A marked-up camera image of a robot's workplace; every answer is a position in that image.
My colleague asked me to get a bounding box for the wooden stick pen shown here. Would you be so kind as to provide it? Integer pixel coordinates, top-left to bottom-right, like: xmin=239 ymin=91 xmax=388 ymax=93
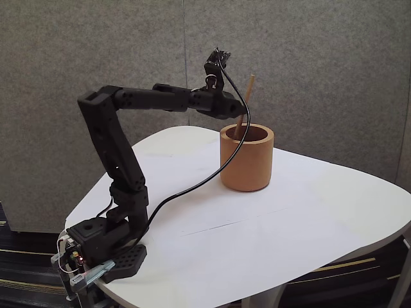
xmin=234 ymin=74 xmax=256 ymax=140

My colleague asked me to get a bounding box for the round cork pen holder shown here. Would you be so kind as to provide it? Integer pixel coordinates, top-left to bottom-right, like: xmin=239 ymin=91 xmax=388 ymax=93
xmin=220 ymin=123 xmax=275 ymax=193

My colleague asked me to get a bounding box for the white table leg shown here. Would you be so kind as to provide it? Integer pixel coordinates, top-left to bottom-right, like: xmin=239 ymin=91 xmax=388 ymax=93
xmin=240 ymin=282 xmax=287 ymax=308
xmin=387 ymin=234 xmax=411 ymax=308

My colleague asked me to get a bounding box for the grey table clamp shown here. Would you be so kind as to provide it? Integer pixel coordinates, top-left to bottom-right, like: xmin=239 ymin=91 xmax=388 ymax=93
xmin=50 ymin=253 xmax=116 ymax=293

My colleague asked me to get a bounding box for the small wrist camera board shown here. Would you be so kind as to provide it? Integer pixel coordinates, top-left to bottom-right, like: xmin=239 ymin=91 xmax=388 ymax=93
xmin=203 ymin=47 xmax=233 ymax=94

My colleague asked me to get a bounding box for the black camera cable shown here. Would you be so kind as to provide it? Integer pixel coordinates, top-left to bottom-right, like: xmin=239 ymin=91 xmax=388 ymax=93
xmin=105 ymin=65 xmax=251 ymax=257

